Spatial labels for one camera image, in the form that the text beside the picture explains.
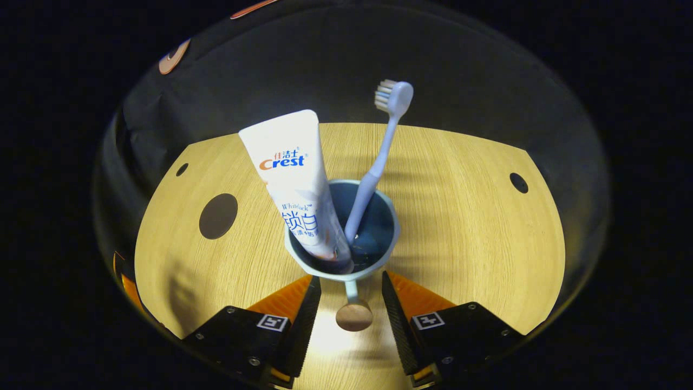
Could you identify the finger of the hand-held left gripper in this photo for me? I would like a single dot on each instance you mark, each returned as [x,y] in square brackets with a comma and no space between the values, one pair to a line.
[127,287]

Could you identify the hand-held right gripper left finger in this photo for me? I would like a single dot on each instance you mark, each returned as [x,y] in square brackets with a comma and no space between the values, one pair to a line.
[306,330]

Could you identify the white toothpaste tube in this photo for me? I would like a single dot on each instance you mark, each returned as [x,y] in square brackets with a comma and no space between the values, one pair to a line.
[292,173]

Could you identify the light blue toothbrush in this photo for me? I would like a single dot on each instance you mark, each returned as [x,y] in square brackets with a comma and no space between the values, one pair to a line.
[379,162]

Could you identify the dark brown round coaster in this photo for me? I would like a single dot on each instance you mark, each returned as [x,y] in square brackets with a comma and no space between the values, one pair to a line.
[218,216]

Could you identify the black backdrop cloth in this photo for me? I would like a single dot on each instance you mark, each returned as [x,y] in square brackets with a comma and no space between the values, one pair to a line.
[325,65]

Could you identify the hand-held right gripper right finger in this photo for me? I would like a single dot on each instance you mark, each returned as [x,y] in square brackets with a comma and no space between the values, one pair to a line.
[398,330]

